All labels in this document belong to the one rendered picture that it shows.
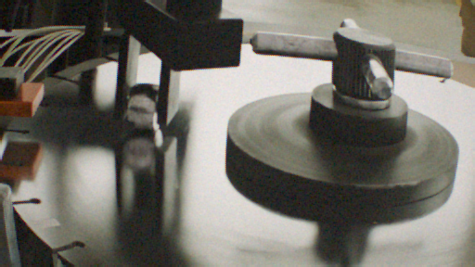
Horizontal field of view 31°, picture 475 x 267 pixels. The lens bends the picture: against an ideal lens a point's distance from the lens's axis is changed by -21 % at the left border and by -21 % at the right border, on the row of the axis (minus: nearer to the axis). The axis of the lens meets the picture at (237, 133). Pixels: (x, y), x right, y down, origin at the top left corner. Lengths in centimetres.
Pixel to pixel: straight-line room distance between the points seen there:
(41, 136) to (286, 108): 11
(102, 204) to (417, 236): 12
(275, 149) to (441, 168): 8
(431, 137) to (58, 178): 17
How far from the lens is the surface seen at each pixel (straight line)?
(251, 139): 42
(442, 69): 43
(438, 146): 43
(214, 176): 41
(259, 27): 144
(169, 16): 38
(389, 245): 36
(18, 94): 44
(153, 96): 44
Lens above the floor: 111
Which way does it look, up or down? 20 degrees down
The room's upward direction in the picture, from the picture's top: 4 degrees clockwise
